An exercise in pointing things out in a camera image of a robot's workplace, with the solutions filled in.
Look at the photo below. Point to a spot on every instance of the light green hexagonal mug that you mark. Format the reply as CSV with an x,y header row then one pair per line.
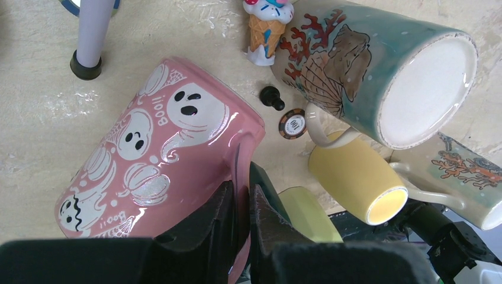
x,y
307,215

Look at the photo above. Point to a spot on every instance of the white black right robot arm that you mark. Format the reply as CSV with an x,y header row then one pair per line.
x,y
456,252

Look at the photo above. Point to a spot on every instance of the dark green mug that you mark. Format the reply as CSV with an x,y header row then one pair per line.
x,y
258,176

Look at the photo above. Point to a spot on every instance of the pink ghost mug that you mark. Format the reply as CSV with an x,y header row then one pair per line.
x,y
183,134

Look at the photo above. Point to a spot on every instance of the cream coral mug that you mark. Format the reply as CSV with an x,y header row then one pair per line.
x,y
443,171

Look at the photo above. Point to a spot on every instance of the orange poker chip right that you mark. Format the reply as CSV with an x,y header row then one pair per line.
x,y
292,125

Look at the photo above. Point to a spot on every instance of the ice cream cone toy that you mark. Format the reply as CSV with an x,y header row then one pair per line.
x,y
267,22

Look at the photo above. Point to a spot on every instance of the teal seashell mug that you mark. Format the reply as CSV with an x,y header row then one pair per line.
x,y
367,71

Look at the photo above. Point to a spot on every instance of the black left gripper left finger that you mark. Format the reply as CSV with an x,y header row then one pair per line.
x,y
199,249

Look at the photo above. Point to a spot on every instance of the yellow mug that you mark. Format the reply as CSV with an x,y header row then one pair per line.
x,y
359,180

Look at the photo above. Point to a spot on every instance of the grey music stand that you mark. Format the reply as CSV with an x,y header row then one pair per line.
x,y
94,19

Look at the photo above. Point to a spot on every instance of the small black peg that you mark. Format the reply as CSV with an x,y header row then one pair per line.
x,y
270,97

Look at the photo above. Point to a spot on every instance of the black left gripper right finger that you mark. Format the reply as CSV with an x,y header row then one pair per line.
x,y
281,254

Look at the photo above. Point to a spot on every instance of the blue poker chip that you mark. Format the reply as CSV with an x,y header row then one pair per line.
x,y
73,6

